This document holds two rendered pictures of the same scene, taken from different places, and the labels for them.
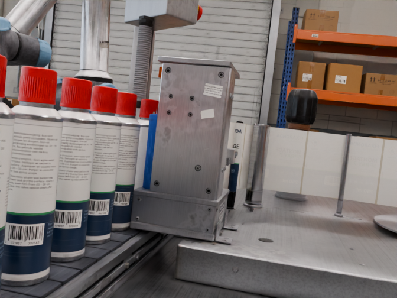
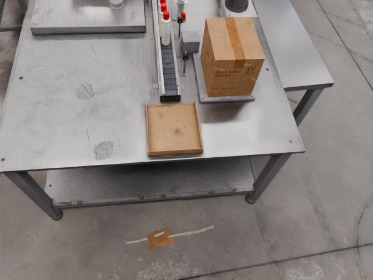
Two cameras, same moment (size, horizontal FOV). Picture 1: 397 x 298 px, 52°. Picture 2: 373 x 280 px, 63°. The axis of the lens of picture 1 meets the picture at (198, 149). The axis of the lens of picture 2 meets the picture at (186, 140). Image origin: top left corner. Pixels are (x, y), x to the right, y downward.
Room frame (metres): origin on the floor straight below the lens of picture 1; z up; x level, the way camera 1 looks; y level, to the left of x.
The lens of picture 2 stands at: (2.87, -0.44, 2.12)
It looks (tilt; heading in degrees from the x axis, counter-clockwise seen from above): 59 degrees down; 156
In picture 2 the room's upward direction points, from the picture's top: 7 degrees clockwise
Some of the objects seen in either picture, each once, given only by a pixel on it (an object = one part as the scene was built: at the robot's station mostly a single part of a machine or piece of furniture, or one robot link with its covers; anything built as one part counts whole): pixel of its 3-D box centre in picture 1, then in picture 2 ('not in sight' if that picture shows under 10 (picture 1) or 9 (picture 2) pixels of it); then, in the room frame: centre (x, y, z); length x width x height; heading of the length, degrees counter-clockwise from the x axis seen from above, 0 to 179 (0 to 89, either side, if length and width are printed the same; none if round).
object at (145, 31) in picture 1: (142, 62); not in sight; (0.95, 0.15, 1.18); 0.04 x 0.04 x 0.21
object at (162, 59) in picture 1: (201, 68); not in sight; (0.66, 0.01, 1.14); 0.14 x 0.11 x 0.01; 169
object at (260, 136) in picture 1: (257, 165); not in sight; (0.92, -0.14, 0.97); 0.05 x 0.05 x 0.19
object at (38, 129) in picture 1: (30, 174); not in sight; (0.39, 0.16, 0.98); 0.05 x 0.05 x 0.20
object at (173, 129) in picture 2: not in sight; (172, 125); (2.07, -0.17, 0.85); 0.30 x 0.26 x 0.04; 169
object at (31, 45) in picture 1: (23, 50); not in sight; (1.07, 0.48, 1.19); 0.11 x 0.11 x 0.08; 62
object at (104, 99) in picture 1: (98, 164); not in sight; (0.54, 0.13, 0.98); 0.05 x 0.05 x 0.20
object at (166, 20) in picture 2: not in sight; (165, 28); (1.52, -0.06, 0.98); 0.05 x 0.05 x 0.20
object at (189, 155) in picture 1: (189, 147); not in sight; (0.66, 0.01, 1.01); 0.14 x 0.13 x 0.26; 169
